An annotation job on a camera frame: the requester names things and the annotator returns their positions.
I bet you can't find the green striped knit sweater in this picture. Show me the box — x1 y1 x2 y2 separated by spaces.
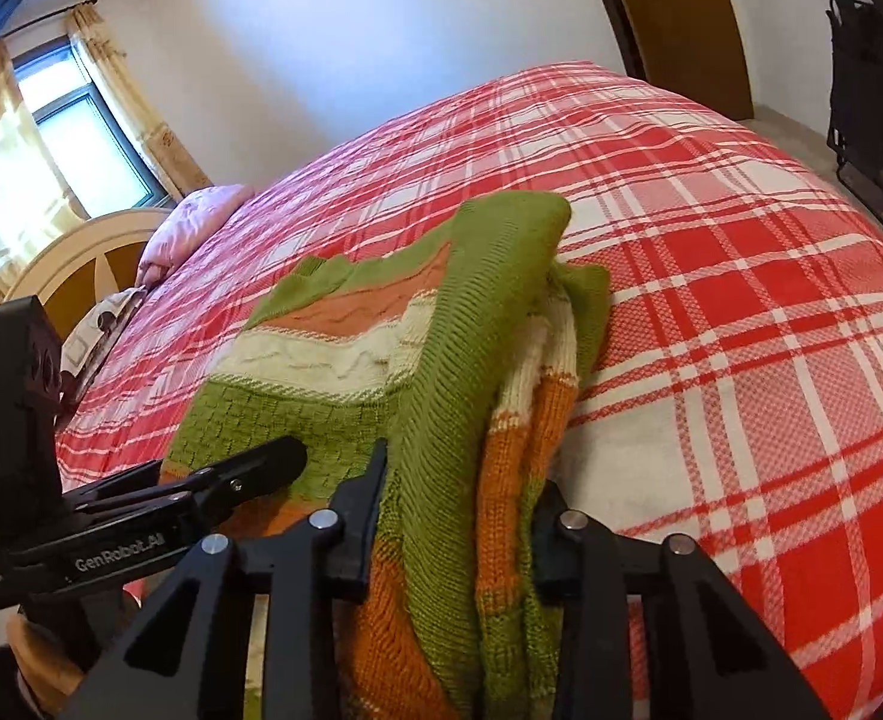
163 192 610 718

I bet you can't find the person hand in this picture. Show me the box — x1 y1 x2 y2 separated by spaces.
3 586 143 717

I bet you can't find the grey patterned pillow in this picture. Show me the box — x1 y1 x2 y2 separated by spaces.
60 288 148 379

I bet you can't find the cream wooden headboard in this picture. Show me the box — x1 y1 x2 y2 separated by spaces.
5 208 169 340

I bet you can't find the red plaid bed cover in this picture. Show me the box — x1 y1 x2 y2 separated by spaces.
57 62 883 718

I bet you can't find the pink pillow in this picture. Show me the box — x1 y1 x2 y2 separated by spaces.
135 184 256 288

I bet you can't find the right yellow curtain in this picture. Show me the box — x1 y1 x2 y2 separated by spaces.
65 4 210 202

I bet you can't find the yellow curtain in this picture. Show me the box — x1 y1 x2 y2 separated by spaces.
0 43 86 302
65 4 210 202

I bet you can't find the window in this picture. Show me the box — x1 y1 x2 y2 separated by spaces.
13 37 173 218

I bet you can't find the left yellow curtain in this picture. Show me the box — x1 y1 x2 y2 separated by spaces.
0 43 86 302

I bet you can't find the brown wooden door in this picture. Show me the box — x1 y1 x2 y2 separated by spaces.
602 0 754 121

